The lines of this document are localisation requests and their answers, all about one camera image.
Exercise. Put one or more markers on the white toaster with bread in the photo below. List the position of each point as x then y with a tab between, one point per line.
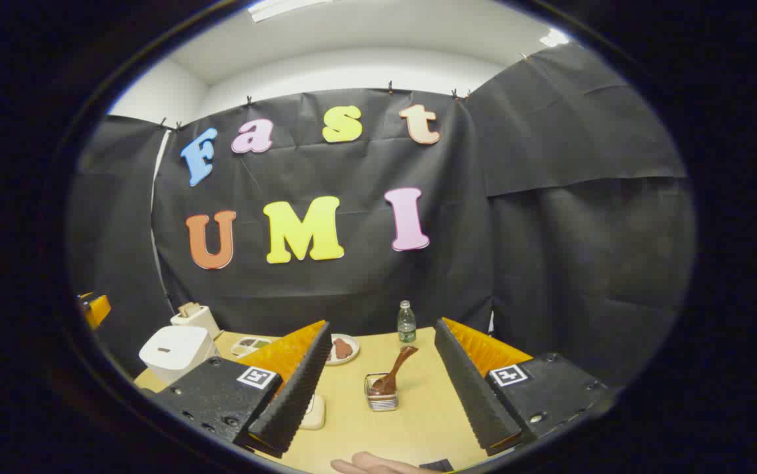
197	320

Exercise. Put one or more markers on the long ceiling light panel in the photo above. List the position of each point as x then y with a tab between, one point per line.
286	8

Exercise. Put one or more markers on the brown meat piece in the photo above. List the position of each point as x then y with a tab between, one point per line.
342	349

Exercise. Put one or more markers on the small ceiling light panel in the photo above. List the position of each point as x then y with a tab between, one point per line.
554	38

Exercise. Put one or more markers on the black backdrop cloth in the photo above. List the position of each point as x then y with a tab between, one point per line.
352	289

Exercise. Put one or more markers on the clear box of rice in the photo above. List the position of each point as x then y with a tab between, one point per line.
316	415

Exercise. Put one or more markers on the white divided seasoning dish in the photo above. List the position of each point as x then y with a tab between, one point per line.
250	345

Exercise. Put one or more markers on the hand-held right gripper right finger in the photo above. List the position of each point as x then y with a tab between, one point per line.
470	395

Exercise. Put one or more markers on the brown wooden spoon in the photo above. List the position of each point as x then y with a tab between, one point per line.
398	368

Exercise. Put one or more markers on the white round plate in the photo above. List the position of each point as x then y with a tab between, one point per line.
354	355

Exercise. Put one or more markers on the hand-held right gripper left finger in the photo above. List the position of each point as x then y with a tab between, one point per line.
293	395

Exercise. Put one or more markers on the white rice cooker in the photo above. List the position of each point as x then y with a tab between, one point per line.
174	352

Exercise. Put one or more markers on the green water bottle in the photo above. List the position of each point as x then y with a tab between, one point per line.
407	326

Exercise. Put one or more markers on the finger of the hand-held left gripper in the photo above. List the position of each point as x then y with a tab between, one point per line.
97	311

